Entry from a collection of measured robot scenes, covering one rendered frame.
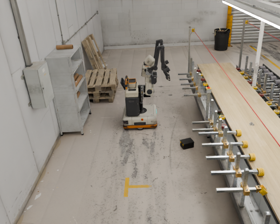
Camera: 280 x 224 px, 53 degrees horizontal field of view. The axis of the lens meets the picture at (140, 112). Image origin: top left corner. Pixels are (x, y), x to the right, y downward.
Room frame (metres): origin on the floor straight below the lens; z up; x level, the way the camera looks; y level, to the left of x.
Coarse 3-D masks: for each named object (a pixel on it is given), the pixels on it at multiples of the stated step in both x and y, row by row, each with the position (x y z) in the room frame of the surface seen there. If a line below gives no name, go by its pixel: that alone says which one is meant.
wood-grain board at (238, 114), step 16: (208, 64) 5.76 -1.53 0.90; (224, 64) 5.69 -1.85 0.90; (208, 80) 4.84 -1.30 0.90; (224, 80) 4.79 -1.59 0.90; (240, 80) 4.75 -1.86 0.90; (224, 96) 4.11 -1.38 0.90; (240, 96) 4.07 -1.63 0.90; (256, 96) 4.04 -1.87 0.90; (224, 112) 3.57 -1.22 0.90; (240, 112) 3.54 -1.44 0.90; (256, 112) 3.51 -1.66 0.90; (272, 112) 3.48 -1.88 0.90; (240, 128) 3.11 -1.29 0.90; (256, 128) 3.08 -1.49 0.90; (272, 128) 3.06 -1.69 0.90; (256, 144) 2.73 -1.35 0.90; (272, 144) 2.71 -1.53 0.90; (256, 160) 2.43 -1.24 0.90; (272, 160) 2.42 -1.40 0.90; (256, 176) 2.18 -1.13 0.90; (272, 176) 2.17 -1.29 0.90; (272, 192) 1.95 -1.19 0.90; (272, 208) 1.77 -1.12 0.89
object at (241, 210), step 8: (200, 104) 4.27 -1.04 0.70; (200, 112) 4.05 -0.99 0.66; (216, 152) 2.90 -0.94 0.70; (224, 160) 2.72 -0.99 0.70; (224, 168) 2.57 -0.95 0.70; (224, 176) 2.48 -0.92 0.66; (232, 176) 2.43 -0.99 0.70; (232, 192) 2.18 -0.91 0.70; (232, 200) 2.14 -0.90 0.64; (240, 208) 1.97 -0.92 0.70; (240, 216) 1.88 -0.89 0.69; (248, 216) 1.86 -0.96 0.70
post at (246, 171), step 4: (244, 168) 2.01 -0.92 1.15; (244, 172) 1.99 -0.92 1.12; (248, 172) 1.98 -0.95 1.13; (244, 176) 1.98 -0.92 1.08; (244, 180) 1.98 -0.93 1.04; (244, 184) 1.98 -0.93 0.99; (240, 192) 2.02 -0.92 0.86; (240, 196) 2.00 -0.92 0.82; (244, 196) 1.98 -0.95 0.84; (240, 200) 1.99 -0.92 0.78; (240, 204) 1.98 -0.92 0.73
